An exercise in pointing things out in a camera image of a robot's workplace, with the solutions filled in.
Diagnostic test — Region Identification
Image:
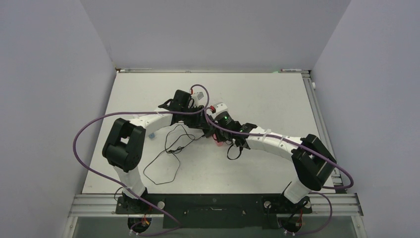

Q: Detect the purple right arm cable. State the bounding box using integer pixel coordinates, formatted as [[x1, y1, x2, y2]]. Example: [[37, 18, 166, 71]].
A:
[[203, 108, 354, 237]]

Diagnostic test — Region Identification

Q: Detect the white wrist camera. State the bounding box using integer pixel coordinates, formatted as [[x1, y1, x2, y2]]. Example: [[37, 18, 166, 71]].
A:
[[210, 102, 228, 118], [189, 91, 204, 108]]

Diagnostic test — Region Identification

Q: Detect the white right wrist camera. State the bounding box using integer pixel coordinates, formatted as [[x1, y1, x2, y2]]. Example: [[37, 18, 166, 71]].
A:
[[210, 102, 228, 118]]

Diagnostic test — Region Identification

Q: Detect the pink triangular power strip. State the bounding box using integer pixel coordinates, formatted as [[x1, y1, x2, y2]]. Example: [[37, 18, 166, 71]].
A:
[[212, 133, 226, 146]]

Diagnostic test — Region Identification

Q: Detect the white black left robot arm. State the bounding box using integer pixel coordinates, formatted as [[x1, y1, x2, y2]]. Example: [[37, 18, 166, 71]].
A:
[[102, 90, 213, 213]]

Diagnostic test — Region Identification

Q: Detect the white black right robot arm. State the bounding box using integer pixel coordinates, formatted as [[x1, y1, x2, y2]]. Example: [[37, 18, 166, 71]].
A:
[[204, 111, 336, 212]]

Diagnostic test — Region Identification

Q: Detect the aluminium frame rail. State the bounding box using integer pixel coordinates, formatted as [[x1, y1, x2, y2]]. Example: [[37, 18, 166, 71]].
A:
[[301, 70, 347, 193]]

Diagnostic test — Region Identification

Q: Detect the long black adapter cable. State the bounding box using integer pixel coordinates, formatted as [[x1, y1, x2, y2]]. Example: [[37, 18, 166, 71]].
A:
[[143, 123, 206, 185]]

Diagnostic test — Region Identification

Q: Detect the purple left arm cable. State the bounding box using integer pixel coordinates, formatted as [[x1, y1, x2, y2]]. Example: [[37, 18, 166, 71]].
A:
[[72, 84, 210, 237]]

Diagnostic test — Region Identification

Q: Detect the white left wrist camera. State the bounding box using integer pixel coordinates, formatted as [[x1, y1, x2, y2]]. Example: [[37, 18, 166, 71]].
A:
[[189, 91, 204, 108]]

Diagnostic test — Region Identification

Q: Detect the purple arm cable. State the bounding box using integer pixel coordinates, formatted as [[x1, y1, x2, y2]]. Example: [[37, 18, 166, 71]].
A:
[[72, 84, 210, 237], [203, 108, 354, 237]]

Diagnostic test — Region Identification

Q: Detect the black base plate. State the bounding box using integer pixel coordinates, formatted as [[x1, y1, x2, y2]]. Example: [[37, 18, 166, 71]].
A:
[[115, 193, 313, 231]]

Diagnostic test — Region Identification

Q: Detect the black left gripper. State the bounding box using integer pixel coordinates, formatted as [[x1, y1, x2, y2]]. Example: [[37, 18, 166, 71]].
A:
[[181, 105, 209, 130]]

